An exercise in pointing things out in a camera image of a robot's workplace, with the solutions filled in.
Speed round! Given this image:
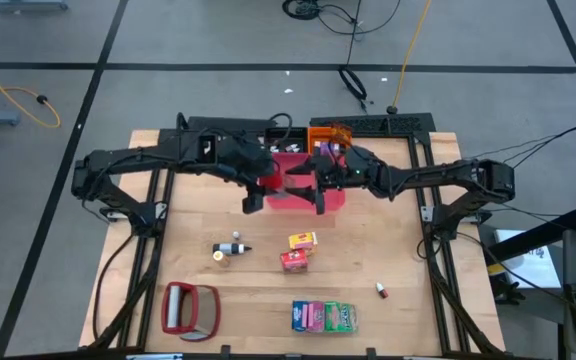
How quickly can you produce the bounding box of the green mini cereal box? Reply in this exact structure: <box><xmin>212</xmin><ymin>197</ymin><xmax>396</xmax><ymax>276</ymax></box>
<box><xmin>323</xmin><ymin>301</ymin><xmax>359</xmax><ymax>334</ymax></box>

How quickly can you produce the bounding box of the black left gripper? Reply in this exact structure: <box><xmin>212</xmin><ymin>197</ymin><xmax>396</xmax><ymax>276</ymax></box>
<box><xmin>215</xmin><ymin>133</ymin><xmax>285</xmax><ymax>215</ymax></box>

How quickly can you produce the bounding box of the black aluminium table frame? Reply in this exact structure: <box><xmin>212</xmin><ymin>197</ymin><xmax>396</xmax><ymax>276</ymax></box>
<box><xmin>87</xmin><ymin>112</ymin><xmax>507</xmax><ymax>359</ymax></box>

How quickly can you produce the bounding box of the black plastic bin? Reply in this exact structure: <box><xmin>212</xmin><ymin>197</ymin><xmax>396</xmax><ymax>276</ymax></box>
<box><xmin>263</xmin><ymin>127</ymin><xmax>309</xmax><ymax>155</ymax></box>

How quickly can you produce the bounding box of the black icing tube white collar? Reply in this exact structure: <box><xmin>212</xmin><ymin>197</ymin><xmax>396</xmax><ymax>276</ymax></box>
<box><xmin>212</xmin><ymin>242</ymin><xmax>253</xmax><ymax>256</ymax></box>

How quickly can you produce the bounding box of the orange plastic bin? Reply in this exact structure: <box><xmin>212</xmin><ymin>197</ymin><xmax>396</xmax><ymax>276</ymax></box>
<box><xmin>306</xmin><ymin>124</ymin><xmax>354</xmax><ymax>157</ymax></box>

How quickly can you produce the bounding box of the yellow mini cereal box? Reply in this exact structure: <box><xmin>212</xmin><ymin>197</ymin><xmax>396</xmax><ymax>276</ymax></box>
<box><xmin>287</xmin><ymin>231</ymin><xmax>318</xmax><ymax>252</ymax></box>

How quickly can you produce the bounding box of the pink mini cereal box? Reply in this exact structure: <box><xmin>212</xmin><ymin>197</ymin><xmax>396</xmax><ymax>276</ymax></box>
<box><xmin>306</xmin><ymin>300</ymin><xmax>327</xmax><ymax>334</ymax></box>

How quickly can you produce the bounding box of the white paper sheet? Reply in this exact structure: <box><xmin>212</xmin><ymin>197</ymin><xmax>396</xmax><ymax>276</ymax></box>
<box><xmin>493</xmin><ymin>228</ymin><xmax>562</xmax><ymax>290</ymax></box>

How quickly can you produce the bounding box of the black coiled cable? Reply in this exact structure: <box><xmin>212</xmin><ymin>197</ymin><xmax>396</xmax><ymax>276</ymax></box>
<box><xmin>281</xmin><ymin>0</ymin><xmax>404</xmax><ymax>37</ymax></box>

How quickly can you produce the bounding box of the yellow hanging cable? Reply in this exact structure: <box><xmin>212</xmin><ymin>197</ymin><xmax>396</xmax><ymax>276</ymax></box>
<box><xmin>392</xmin><ymin>0</ymin><xmax>433</xmax><ymax>109</ymax></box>

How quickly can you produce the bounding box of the red Froot Loops box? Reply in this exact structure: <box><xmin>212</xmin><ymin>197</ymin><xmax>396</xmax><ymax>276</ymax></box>
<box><xmin>280</xmin><ymin>248</ymin><xmax>311</xmax><ymax>274</ymax></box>

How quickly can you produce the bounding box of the black looped cable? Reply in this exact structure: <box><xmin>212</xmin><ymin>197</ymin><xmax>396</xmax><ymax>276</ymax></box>
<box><xmin>336</xmin><ymin>0</ymin><xmax>370</xmax><ymax>113</ymax></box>

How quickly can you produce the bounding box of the pink translucent plastic bin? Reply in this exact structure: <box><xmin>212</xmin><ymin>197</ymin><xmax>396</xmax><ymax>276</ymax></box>
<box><xmin>266</xmin><ymin>152</ymin><xmax>347</xmax><ymax>210</ymax></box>

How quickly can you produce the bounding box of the yellow floor cable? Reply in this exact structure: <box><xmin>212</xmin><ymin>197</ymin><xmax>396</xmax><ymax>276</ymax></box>
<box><xmin>0</xmin><ymin>52</ymin><xmax>62</xmax><ymax>129</ymax></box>

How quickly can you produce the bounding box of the black rear panel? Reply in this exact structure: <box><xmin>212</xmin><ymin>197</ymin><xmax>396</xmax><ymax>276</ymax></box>
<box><xmin>309</xmin><ymin>112</ymin><xmax>437</xmax><ymax>135</ymax></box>
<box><xmin>186</xmin><ymin>115</ymin><xmax>278</xmax><ymax>132</ymax></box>

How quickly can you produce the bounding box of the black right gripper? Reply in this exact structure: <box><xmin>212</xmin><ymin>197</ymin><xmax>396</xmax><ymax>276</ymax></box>
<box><xmin>285</xmin><ymin>146</ymin><xmax>387</xmax><ymax>215</ymax></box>

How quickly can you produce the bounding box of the blue mini cereal box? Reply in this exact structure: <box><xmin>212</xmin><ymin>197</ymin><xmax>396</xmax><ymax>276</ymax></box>
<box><xmin>291</xmin><ymin>300</ymin><xmax>310</xmax><ymax>333</ymax></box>

